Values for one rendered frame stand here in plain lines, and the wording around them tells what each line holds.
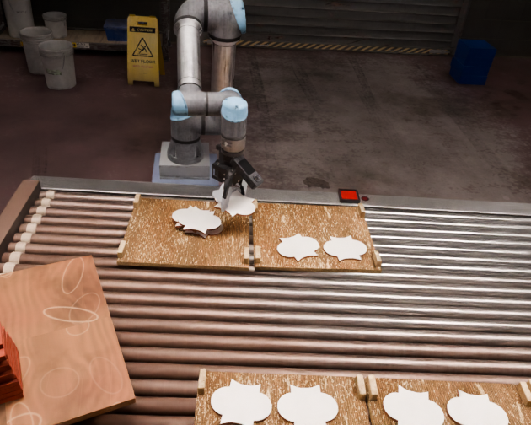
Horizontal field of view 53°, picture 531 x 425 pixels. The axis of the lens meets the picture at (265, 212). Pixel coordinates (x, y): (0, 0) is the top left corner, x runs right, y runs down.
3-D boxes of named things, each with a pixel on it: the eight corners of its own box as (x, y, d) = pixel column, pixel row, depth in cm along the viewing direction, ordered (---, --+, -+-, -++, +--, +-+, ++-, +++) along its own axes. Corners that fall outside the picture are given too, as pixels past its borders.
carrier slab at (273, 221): (251, 206, 195) (251, 202, 194) (360, 210, 198) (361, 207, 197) (254, 270, 167) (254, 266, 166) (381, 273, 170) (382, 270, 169)
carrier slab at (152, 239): (136, 201, 192) (136, 197, 191) (249, 207, 194) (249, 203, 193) (116, 265, 163) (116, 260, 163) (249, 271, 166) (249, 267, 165)
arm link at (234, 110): (246, 94, 158) (249, 107, 151) (244, 127, 164) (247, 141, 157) (220, 94, 156) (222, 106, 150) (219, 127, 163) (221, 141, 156)
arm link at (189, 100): (170, -14, 177) (171, 100, 155) (203, -13, 179) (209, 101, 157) (170, 13, 187) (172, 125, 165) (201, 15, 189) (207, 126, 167)
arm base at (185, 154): (168, 146, 223) (167, 125, 217) (203, 147, 225) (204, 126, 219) (166, 164, 211) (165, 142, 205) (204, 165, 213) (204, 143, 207)
